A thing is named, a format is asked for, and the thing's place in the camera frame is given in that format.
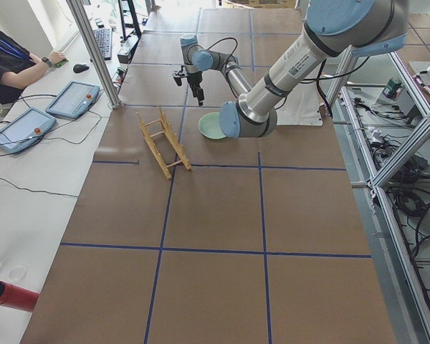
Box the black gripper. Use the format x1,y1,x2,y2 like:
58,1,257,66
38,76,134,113
186,71,204,106

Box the light green plate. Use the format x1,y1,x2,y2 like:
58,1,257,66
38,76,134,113
198,112,226,140

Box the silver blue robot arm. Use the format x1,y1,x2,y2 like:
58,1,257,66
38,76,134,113
173,1,409,138

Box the wooden plate rack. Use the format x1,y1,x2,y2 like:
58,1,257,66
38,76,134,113
138,105,192,180

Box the person's hand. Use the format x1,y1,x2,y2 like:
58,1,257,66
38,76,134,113
48,51,66,65

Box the black keyboard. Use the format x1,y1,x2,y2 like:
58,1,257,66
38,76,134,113
92,27,113,60

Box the far blue teach pendant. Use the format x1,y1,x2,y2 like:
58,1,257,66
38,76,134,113
45,80,100,119

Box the blue teach pendant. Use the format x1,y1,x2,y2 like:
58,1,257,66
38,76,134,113
45,80,100,119
0,107,57,154

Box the black computer mouse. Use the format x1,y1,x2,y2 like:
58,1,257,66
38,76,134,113
72,63,90,74

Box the brown paper table cover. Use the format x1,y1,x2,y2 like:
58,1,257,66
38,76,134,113
22,9,396,343

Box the near blue teach pendant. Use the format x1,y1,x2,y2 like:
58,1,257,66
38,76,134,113
0,107,57,154

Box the person in black shirt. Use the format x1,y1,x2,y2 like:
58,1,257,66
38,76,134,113
0,30,67,105

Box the clear plastic lid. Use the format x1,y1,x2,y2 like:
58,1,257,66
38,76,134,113
9,264,28,282

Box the red cylinder bottle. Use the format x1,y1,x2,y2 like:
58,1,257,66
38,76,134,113
0,281,39,312

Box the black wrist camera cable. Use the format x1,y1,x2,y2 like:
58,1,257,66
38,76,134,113
204,37,239,67

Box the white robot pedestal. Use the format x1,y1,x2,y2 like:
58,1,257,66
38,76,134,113
276,90,323,126

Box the aluminium frame post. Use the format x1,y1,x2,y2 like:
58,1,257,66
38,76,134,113
66,0,121,109

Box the aluminium side frame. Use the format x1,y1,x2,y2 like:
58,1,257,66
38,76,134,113
328,44,430,343

